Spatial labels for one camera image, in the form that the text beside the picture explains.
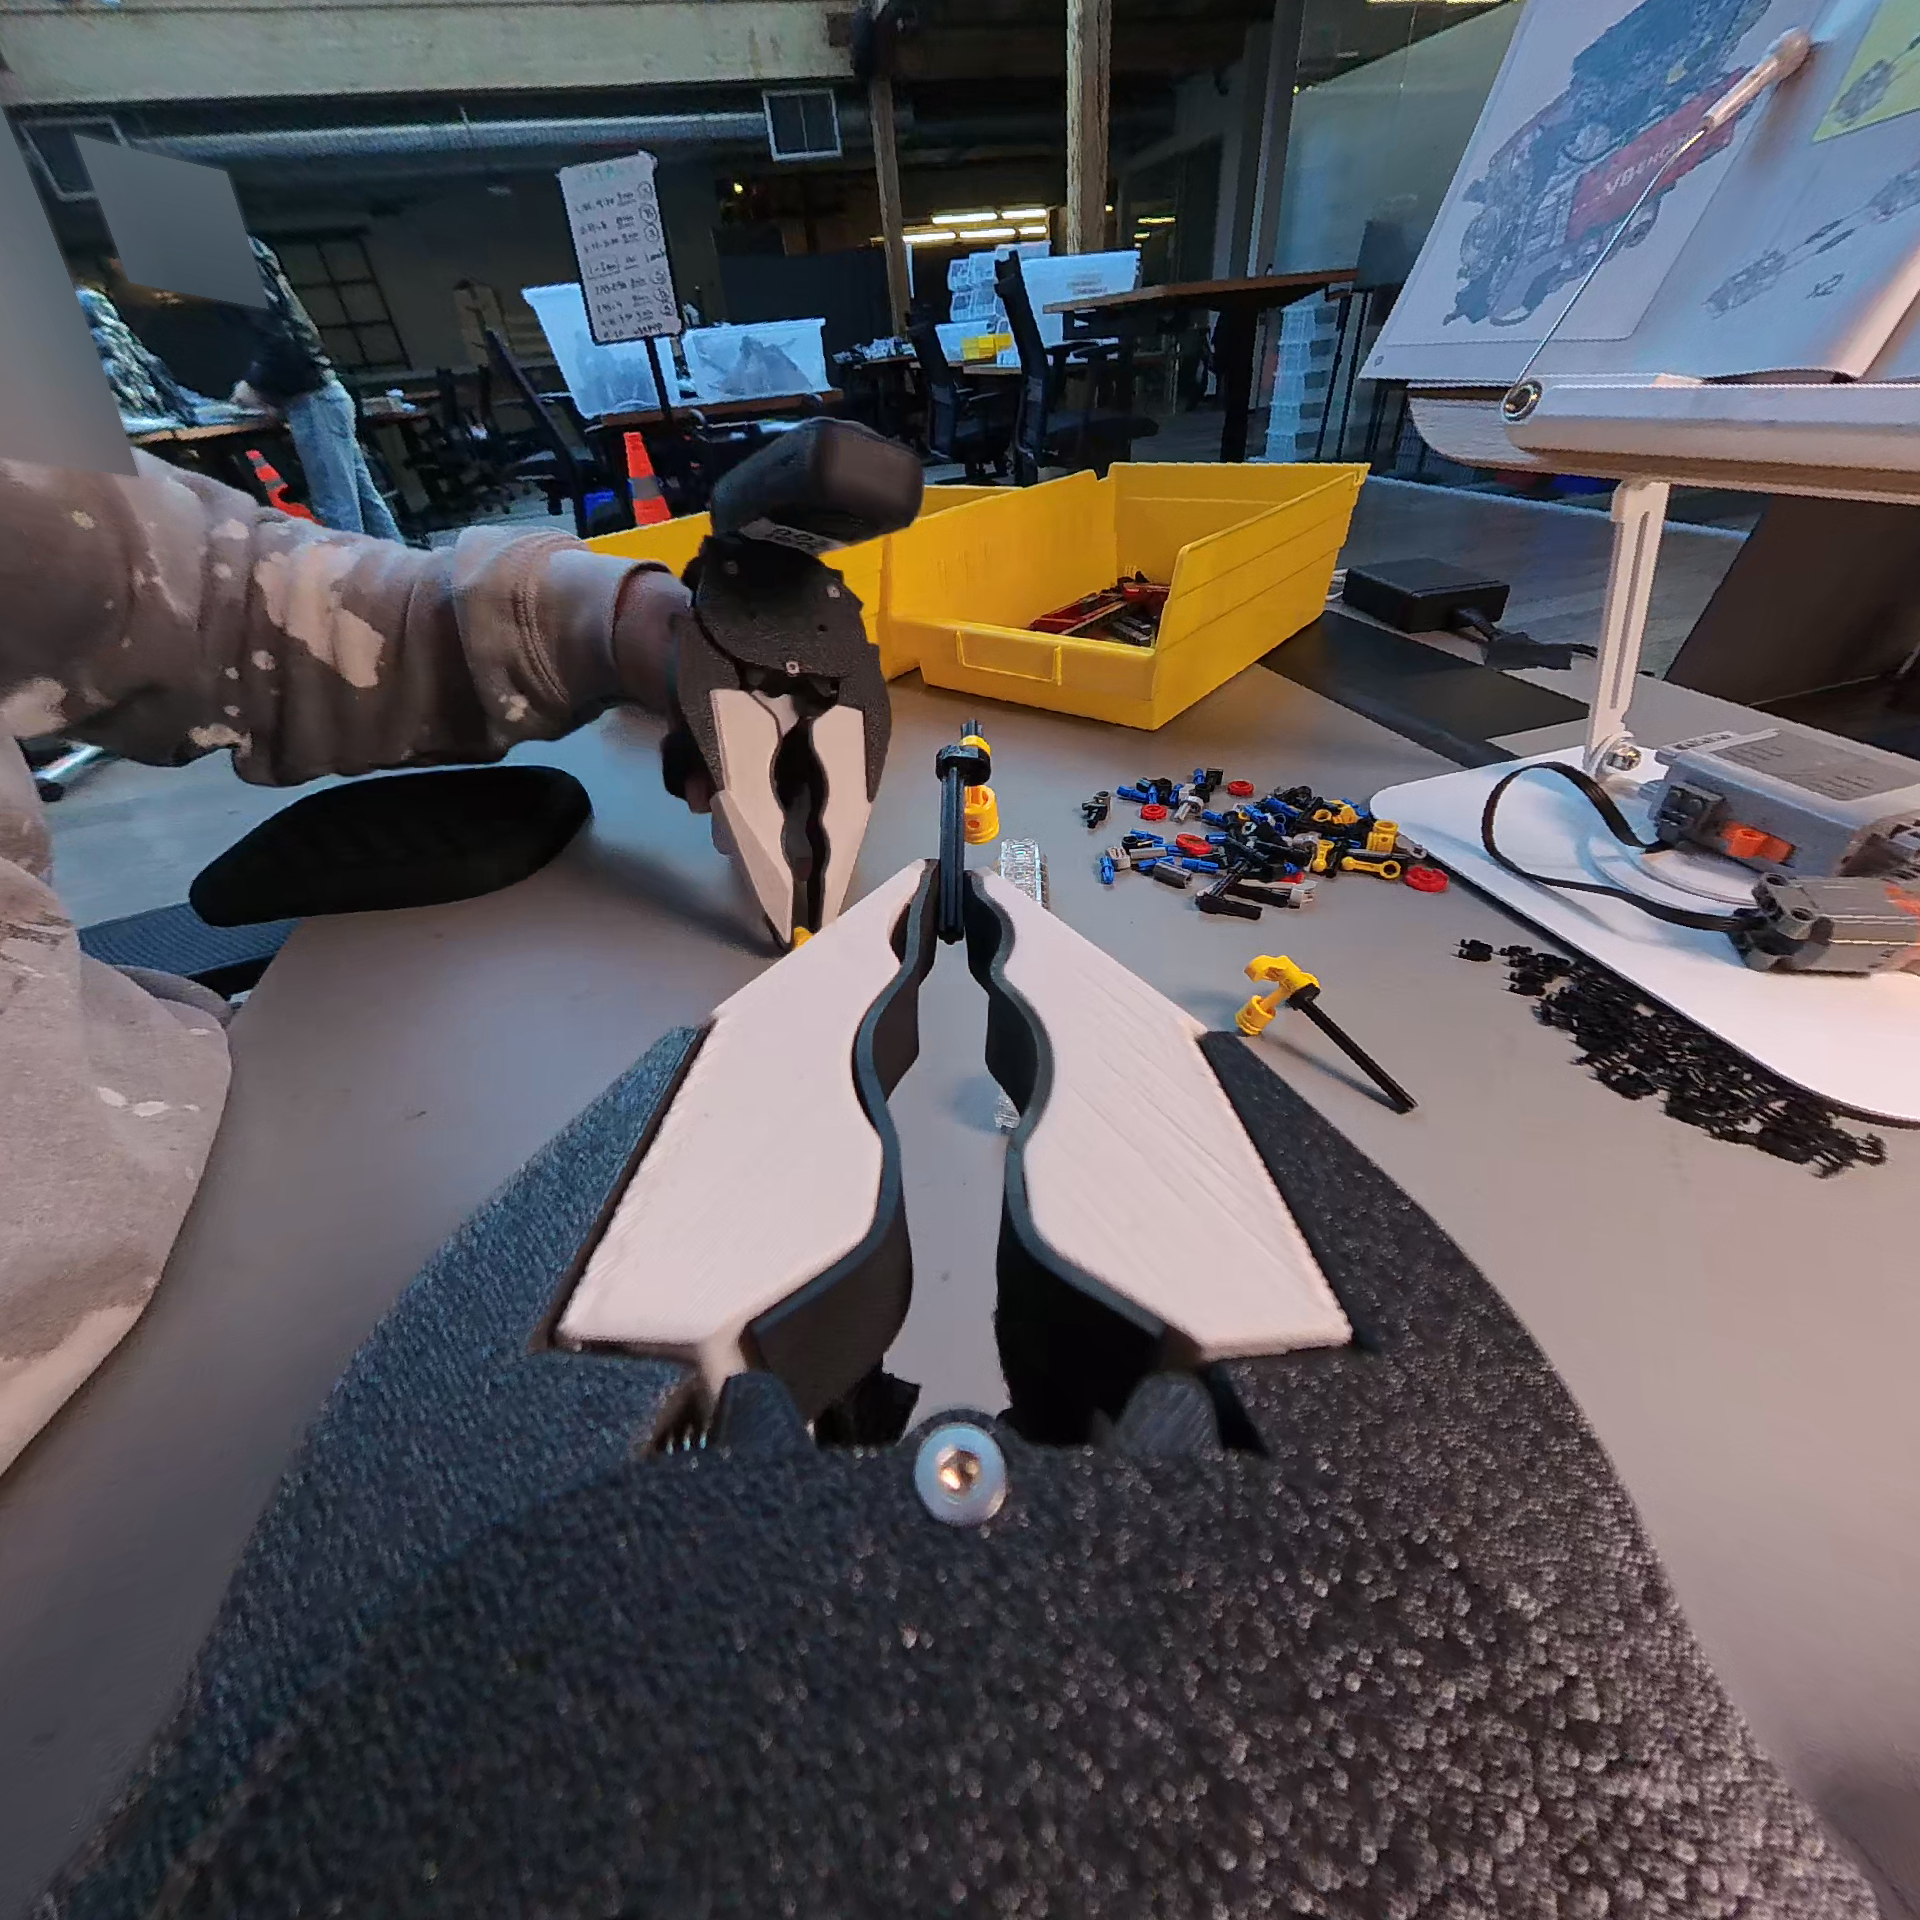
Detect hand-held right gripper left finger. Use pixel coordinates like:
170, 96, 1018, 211
556, 861, 921, 1444

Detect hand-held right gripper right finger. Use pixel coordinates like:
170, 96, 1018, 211
966, 864, 1355, 1448

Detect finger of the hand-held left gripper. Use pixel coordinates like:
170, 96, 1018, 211
709, 685, 826, 951
806, 703, 881, 928

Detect black toy axle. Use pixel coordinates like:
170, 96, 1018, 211
932, 717, 992, 946

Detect yellow and black axle assembly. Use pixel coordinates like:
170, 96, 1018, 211
1234, 953, 1419, 1116

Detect person's left forearm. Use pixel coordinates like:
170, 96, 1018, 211
0, 451, 664, 788

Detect grey desk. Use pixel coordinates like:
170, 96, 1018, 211
0, 644, 1920, 1893

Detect person's left hand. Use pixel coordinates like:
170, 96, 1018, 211
616, 568, 696, 714

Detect yellow plastic bin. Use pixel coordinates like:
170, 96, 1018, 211
577, 481, 1021, 683

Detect yellow bin with toy parts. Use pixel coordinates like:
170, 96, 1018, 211
884, 460, 1372, 733

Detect clear plastic storage box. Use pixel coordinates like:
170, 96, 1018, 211
518, 281, 693, 426
681, 319, 832, 408

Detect black office chair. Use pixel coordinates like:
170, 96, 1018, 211
992, 250, 1162, 484
904, 319, 1024, 484

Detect red and black toy parts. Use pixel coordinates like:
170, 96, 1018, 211
1026, 570, 1174, 648

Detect pile of colourful toy pieces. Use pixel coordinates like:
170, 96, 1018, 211
1077, 769, 1453, 922

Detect black chair armrest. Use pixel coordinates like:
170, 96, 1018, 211
193, 767, 594, 928

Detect white notice sign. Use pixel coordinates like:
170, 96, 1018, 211
558, 152, 689, 452

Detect wooden high table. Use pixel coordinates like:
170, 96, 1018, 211
1042, 271, 1361, 465

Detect heap of black toy pins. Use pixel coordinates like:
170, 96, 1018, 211
1452, 937, 1888, 1177

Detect black power adapter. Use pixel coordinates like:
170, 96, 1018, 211
1340, 559, 1512, 633

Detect grey toy motor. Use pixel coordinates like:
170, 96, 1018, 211
1739, 874, 1920, 981

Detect grey toy battery box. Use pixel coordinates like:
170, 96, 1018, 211
1650, 730, 1920, 882

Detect toy building instruction booklet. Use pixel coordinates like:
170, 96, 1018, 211
1364, 0, 1920, 387

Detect black sign board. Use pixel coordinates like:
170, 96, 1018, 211
1664, 496, 1920, 712

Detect wooden support post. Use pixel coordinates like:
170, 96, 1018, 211
1065, 0, 1116, 261

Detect black adapter cable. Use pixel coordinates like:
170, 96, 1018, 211
1448, 608, 1595, 673

